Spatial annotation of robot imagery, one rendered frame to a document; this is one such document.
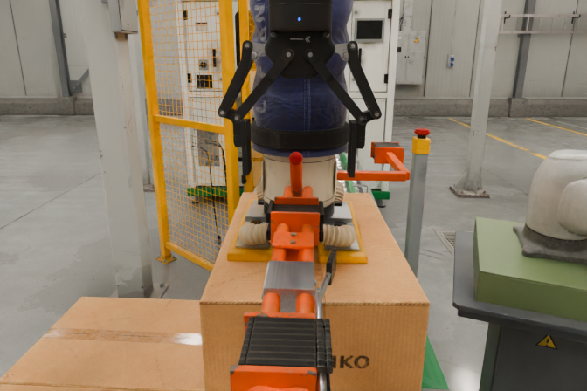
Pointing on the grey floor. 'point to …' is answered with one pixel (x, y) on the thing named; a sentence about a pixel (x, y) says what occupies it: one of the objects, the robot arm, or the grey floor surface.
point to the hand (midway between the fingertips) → (299, 165)
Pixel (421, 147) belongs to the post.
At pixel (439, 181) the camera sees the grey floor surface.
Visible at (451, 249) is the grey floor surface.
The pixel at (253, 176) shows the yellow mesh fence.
